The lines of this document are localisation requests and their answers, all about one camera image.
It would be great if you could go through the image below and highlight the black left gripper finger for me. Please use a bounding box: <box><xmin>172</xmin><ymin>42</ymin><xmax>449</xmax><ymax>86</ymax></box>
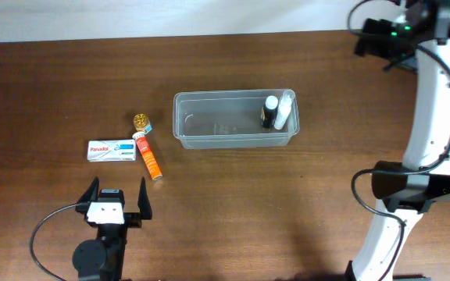
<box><xmin>77</xmin><ymin>176</ymin><xmax>99</xmax><ymax>204</ymax></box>
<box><xmin>137</xmin><ymin>177</ymin><xmax>152</xmax><ymax>220</ymax></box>

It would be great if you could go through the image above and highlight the white Panadol medicine box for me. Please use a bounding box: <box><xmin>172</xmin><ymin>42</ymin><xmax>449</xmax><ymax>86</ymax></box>
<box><xmin>87</xmin><ymin>140</ymin><xmax>136</xmax><ymax>162</ymax></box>

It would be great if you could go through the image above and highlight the small gold-lid jar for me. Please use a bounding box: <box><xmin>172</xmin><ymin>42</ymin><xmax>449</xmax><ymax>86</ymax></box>
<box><xmin>133</xmin><ymin>113</ymin><xmax>152</xmax><ymax>133</ymax></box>

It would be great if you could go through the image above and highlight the white squeeze tube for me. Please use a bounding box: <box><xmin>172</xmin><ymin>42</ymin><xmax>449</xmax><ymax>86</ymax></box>
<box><xmin>273</xmin><ymin>90</ymin><xmax>295</xmax><ymax>130</ymax></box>

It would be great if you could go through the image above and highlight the black bottle with white cap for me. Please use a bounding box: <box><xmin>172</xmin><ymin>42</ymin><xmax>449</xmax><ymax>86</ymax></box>
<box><xmin>261</xmin><ymin>95</ymin><xmax>279</xmax><ymax>129</ymax></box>

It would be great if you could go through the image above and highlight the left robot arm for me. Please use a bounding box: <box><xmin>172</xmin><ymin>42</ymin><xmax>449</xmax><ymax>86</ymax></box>
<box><xmin>72</xmin><ymin>178</ymin><xmax>152</xmax><ymax>281</ymax></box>

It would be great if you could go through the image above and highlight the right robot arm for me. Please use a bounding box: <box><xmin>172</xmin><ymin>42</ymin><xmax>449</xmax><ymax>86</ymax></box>
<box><xmin>344</xmin><ymin>1</ymin><xmax>450</xmax><ymax>281</ymax></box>

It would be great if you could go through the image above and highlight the clear plastic container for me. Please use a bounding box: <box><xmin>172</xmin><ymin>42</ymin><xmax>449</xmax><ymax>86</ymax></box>
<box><xmin>173</xmin><ymin>89</ymin><xmax>300</xmax><ymax>149</ymax></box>

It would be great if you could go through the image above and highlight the orange effervescent tablet tube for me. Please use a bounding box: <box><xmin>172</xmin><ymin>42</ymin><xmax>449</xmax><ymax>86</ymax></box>
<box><xmin>132</xmin><ymin>132</ymin><xmax>163</xmax><ymax>180</ymax></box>

